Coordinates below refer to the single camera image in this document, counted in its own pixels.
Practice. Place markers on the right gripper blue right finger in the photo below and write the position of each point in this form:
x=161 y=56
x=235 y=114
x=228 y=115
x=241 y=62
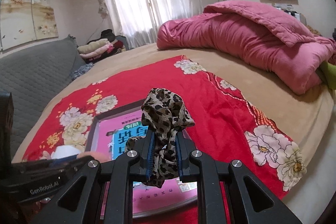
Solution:
x=184 y=146

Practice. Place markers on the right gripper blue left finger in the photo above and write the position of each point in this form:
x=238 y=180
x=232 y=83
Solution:
x=148 y=153

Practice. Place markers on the leopard print scarf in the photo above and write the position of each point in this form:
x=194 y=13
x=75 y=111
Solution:
x=166 y=114

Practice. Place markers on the peach makeup sponge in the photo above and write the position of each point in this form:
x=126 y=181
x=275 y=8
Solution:
x=96 y=155

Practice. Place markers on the dark framed pink tray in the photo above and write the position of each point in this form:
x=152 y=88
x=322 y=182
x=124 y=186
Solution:
x=108 y=135

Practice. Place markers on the red floral blanket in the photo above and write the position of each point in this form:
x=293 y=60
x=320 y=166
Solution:
x=243 y=163

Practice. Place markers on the blue patterned cloth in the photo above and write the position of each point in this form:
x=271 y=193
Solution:
x=81 y=71

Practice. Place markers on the grey quilted sofa cover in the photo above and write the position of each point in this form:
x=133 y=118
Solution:
x=34 y=76

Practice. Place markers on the stack of folded clothes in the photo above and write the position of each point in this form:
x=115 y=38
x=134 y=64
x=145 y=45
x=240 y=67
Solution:
x=107 y=45

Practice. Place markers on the beige bed sheet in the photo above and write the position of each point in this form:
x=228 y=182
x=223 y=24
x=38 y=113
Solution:
x=303 y=118

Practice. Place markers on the pink folded quilt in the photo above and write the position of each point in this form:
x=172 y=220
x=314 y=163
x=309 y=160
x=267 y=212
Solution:
x=258 y=34

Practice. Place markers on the green pillow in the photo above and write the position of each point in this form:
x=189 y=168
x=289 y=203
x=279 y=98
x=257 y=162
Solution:
x=327 y=73

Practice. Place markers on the floral wall painting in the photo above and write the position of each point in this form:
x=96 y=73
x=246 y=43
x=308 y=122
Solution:
x=24 y=21

